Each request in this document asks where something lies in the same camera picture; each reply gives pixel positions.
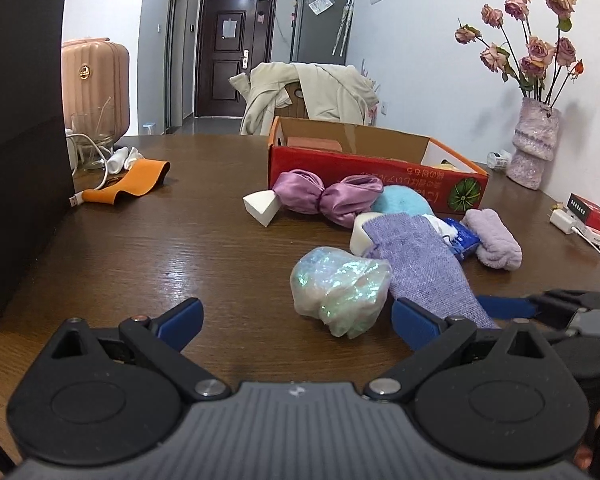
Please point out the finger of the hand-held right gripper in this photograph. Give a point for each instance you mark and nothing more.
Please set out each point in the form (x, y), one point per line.
(505, 307)

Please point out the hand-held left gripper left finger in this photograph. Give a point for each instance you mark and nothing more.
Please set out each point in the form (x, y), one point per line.
(182, 321)

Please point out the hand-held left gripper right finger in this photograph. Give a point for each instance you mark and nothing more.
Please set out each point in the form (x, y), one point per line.
(414, 325)

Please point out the purple knit cloth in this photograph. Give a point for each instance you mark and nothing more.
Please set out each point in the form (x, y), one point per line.
(420, 265)

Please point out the lilac fluffy sock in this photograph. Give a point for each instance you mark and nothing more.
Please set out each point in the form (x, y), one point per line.
(495, 240)

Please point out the blue packet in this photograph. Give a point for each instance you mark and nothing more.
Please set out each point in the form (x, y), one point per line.
(462, 237)

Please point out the iridescent plastic bag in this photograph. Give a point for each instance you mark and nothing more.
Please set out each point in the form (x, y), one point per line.
(340, 287)

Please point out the white oval sponge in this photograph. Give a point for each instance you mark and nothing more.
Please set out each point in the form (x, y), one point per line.
(362, 237)

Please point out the light blue fluffy puff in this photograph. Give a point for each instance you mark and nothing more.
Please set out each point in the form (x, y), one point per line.
(405, 202)

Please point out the white wedge makeup sponge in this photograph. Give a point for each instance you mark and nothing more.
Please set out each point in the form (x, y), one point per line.
(262, 207)

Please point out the purple satin scrunchie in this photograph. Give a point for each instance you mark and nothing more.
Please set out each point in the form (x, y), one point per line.
(325, 195)

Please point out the red cardboard box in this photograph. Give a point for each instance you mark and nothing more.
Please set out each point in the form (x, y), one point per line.
(360, 170)

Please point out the white charger block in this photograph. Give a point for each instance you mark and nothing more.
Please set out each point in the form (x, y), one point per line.
(562, 220)

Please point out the red and black box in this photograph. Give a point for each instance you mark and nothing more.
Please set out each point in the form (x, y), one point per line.
(595, 212)

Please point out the small clear bottle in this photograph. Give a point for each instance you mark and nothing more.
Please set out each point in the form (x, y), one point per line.
(500, 160)

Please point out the pale purple textured vase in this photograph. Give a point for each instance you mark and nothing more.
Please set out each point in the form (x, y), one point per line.
(532, 145)

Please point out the clear glass jar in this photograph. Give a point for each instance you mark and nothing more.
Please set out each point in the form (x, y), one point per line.
(92, 137)

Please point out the brown wooden chair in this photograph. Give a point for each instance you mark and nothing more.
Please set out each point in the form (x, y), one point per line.
(292, 102)

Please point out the large black board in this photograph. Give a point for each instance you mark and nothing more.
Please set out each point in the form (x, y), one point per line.
(20, 135)

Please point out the beige coat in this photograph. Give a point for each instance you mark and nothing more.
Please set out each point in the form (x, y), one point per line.
(325, 90)

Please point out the pink hard-shell suitcase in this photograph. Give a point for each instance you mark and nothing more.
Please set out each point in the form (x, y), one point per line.
(95, 80)

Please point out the dark brown door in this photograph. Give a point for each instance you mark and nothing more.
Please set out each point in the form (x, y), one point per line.
(230, 55)

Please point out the white folded umbrella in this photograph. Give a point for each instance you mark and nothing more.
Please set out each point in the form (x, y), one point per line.
(344, 25)

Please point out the grey refrigerator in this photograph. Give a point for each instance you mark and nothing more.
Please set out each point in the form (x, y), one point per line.
(312, 30)

